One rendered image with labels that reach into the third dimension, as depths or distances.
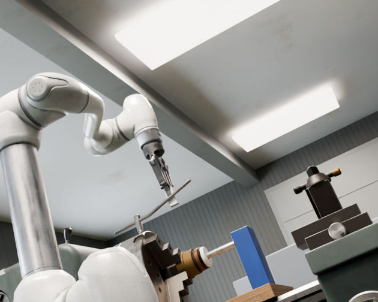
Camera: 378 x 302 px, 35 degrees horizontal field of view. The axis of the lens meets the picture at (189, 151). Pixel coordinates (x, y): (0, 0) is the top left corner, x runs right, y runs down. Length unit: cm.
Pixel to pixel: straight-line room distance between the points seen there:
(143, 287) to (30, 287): 28
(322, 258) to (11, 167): 85
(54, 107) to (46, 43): 220
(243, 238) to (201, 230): 650
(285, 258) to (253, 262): 209
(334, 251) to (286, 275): 239
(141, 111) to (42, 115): 56
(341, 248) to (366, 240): 6
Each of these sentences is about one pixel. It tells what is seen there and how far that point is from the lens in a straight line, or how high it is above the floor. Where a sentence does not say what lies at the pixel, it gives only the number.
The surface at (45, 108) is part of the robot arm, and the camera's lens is 164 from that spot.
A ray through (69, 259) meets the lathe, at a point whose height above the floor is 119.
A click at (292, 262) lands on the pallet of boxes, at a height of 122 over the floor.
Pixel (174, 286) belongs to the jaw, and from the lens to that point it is 193.
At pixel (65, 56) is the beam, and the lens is 399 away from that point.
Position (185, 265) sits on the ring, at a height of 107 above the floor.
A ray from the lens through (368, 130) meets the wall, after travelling 815.
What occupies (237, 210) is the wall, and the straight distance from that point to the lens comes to 825.
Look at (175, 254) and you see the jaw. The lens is 194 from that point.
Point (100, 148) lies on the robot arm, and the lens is 217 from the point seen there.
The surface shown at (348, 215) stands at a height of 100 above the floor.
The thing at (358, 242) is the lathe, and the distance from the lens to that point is 156.
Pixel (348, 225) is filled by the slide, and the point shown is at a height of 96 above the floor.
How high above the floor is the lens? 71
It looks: 21 degrees up
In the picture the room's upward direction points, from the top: 22 degrees counter-clockwise
